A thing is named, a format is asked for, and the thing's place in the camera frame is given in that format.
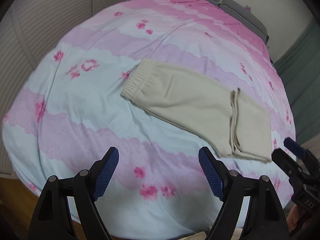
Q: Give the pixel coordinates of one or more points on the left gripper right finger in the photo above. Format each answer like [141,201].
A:
[229,187]

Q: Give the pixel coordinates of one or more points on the white louvered wardrobe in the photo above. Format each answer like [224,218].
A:
[30,29]

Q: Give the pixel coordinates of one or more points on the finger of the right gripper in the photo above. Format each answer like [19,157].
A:
[295,148]
[287,165]

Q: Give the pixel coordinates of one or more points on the right hand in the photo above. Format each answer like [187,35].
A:
[294,216]

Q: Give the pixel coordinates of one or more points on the cream beige pants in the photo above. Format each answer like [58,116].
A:
[233,123]

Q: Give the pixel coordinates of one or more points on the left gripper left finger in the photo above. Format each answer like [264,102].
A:
[88,186]

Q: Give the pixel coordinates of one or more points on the green curtain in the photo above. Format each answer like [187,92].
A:
[299,70]

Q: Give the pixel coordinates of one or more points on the pink floral duvet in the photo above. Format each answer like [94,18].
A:
[70,112]

